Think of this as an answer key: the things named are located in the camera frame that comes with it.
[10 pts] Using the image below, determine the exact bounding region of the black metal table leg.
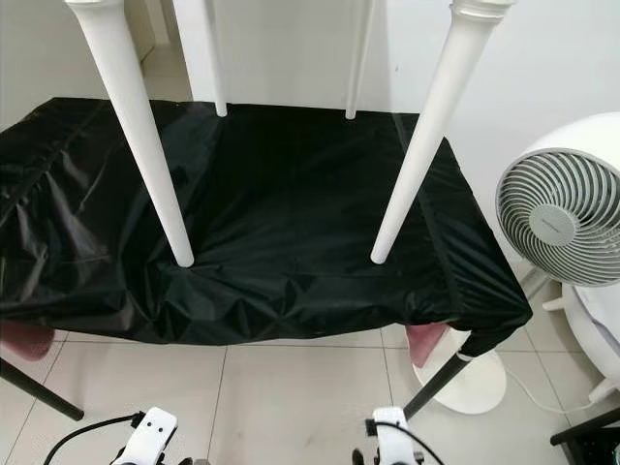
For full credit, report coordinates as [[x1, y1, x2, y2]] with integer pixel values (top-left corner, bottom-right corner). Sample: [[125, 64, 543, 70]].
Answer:
[[401, 329, 497, 420], [0, 356, 86, 422]]

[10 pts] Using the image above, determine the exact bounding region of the black table cloth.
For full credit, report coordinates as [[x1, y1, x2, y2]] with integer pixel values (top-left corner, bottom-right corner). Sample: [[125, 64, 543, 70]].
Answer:
[[0, 96, 535, 358]]

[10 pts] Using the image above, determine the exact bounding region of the black metal rack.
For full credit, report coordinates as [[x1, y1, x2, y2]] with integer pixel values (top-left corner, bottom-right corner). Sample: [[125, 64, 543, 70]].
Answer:
[[549, 406, 620, 465]]

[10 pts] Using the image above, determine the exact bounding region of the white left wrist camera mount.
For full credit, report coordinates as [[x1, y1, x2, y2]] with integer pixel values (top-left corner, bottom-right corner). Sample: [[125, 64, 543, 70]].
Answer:
[[124, 406, 178, 465]]

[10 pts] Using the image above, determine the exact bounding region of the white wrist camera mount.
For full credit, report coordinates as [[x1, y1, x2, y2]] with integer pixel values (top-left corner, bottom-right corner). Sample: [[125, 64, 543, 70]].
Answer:
[[124, 406, 178, 465], [369, 406, 414, 465]]

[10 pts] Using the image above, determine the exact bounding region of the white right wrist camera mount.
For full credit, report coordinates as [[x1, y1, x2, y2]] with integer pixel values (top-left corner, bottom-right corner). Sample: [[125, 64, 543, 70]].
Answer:
[[369, 406, 414, 465]]

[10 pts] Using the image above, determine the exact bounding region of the white pedestal fan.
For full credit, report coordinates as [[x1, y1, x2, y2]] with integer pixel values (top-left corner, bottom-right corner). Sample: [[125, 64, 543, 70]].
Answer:
[[410, 112, 620, 418]]

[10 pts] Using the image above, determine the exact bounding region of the white fan cable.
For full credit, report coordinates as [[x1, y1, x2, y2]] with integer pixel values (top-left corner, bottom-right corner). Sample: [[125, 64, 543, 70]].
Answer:
[[502, 366, 599, 418]]

